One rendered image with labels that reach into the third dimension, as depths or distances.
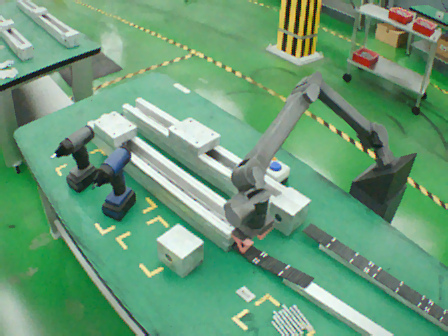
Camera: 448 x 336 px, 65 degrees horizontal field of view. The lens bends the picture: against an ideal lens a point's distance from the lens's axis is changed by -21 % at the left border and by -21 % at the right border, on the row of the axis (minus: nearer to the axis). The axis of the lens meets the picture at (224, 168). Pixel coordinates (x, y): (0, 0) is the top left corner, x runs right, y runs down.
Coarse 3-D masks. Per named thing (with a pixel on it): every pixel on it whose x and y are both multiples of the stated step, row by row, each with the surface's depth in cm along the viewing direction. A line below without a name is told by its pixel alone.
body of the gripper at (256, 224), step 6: (258, 216) 115; (264, 216) 116; (270, 216) 123; (246, 222) 119; (252, 222) 117; (258, 222) 117; (264, 222) 119; (270, 222) 121; (240, 228) 118; (246, 228) 119; (252, 228) 118; (258, 228) 118; (264, 228) 119; (246, 234) 117; (252, 234) 117
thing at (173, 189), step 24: (96, 144) 166; (120, 144) 154; (144, 144) 155; (144, 168) 144; (168, 168) 146; (168, 192) 139; (192, 192) 141; (192, 216) 134; (216, 216) 133; (216, 240) 130
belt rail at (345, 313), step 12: (300, 288) 116; (312, 288) 115; (312, 300) 114; (324, 300) 111; (336, 300) 111; (336, 312) 108; (348, 312) 107; (348, 324) 107; (360, 324) 104; (372, 324) 104
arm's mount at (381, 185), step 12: (408, 156) 151; (396, 168) 142; (408, 168) 151; (360, 180) 154; (372, 180) 149; (384, 180) 144; (396, 180) 146; (372, 192) 151; (384, 192) 146; (396, 192) 155
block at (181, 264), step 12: (180, 228) 123; (168, 240) 119; (180, 240) 119; (192, 240) 119; (168, 252) 118; (180, 252) 116; (192, 252) 117; (168, 264) 122; (180, 264) 116; (192, 264) 120
